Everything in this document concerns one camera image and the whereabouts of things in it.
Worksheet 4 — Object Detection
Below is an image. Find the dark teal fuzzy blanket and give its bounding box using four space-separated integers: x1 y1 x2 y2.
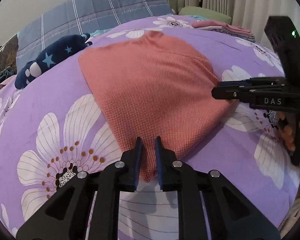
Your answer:
0 66 17 90

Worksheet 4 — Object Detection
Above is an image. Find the dark patterned quilt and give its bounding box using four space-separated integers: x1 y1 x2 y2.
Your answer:
0 34 18 72

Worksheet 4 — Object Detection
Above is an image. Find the purple floral bed sheet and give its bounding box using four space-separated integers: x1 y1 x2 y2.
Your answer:
0 16 300 239

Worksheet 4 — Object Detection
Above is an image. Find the blue plaid pillow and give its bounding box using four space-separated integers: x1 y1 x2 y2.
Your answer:
16 0 173 70

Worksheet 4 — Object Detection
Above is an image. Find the stack of pink folded clothes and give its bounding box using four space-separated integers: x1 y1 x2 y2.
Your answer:
192 20 256 42

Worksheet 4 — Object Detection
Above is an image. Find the person right hand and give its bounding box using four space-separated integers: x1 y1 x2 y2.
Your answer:
280 122 300 151

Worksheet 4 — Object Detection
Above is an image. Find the navy star-pattern folded garment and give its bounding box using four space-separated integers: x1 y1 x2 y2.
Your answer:
14 33 93 89

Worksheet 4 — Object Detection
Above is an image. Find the green pillow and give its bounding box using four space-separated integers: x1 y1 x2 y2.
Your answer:
178 6 232 24

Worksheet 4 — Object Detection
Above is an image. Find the salmon pink long-sleeve shirt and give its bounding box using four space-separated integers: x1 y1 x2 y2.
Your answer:
78 31 232 181

